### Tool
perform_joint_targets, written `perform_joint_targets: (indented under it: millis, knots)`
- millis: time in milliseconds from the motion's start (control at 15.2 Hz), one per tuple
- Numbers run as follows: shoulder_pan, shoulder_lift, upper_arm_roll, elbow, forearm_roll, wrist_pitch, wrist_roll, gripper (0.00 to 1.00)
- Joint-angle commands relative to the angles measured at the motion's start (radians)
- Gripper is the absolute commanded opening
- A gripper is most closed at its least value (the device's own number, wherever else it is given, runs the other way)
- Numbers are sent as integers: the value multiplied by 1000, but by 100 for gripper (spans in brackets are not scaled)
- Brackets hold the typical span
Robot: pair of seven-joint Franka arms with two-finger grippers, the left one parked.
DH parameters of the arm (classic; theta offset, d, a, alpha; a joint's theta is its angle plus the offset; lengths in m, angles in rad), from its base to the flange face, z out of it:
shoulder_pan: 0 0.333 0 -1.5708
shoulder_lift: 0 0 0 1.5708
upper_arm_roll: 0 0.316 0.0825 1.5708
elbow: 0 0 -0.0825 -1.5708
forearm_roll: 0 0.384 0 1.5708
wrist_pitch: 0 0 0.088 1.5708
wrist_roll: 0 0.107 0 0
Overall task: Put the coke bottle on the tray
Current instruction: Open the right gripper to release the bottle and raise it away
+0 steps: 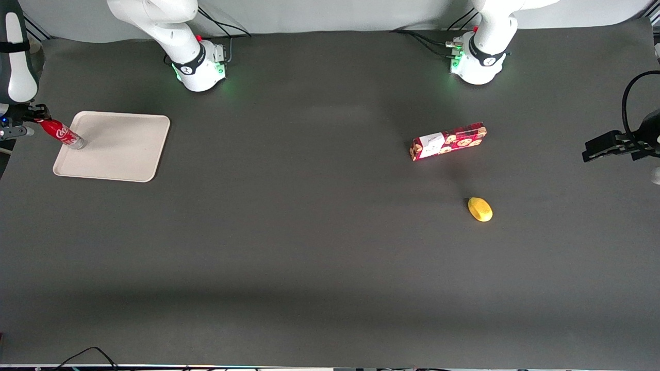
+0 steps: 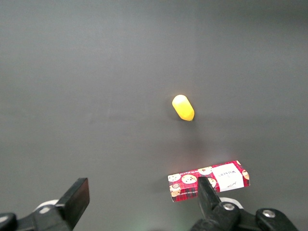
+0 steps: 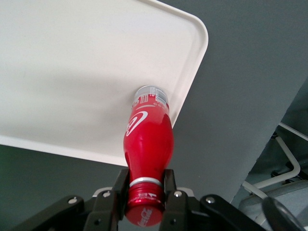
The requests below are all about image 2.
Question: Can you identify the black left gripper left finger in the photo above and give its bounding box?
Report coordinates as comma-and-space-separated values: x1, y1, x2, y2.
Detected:
31, 178, 90, 231

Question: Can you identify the red tartan cookie box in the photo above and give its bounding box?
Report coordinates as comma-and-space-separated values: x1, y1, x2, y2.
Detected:
167, 160, 250, 203

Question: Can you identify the dark grey table mat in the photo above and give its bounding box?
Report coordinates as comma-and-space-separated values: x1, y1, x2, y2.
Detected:
0, 0, 308, 231

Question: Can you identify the yellow lemon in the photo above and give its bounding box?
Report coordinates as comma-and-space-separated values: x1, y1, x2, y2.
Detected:
171, 94, 195, 122

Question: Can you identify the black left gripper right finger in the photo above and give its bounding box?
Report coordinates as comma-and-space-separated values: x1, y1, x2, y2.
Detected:
192, 177, 241, 231

